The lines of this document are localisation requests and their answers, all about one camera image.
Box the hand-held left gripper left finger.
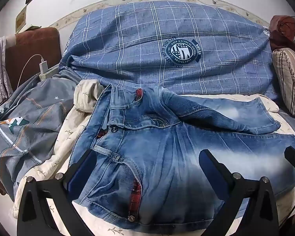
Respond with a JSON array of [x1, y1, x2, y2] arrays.
[[17, 149, 99, 236]]

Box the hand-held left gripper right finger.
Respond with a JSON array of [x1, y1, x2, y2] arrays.
[[199, 149, 280, 236]]

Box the blue denim pants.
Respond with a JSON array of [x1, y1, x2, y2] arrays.
[[68, 84, 295, 228]]

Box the cream leaf-print blanket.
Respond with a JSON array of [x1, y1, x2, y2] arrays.
[[12, 79, 295, 236]]

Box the grey bird-print duvet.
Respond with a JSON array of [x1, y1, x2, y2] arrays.
[[0, 69, 83, 202]]

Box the striped floral pillow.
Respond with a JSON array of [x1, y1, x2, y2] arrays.
[[272, 47, 295, 116]]

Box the white power strip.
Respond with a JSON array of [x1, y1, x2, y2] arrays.
[[38, 64, 61, 80]]

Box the white charger plug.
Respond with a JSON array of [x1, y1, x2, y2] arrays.
[[39, 58, 49, 74]]

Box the brown-red bag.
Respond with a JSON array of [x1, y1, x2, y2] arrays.
[[269, 15, 295, 54]]

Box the lilac crinkled cloth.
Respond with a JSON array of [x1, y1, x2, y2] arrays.
[[0, 36, 14, 105]]

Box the brown padded headboard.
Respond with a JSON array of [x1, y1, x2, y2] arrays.
[[0, 27, 62, 109]]

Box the blue plaid pillow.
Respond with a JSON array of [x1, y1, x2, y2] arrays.
[[59, 1, 281, 101]]

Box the white charger cable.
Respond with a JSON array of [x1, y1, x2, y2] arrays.
[[17, 54, 43, 89]]

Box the small wall picture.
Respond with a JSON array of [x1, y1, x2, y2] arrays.
[[15, 5, 27, 27]]

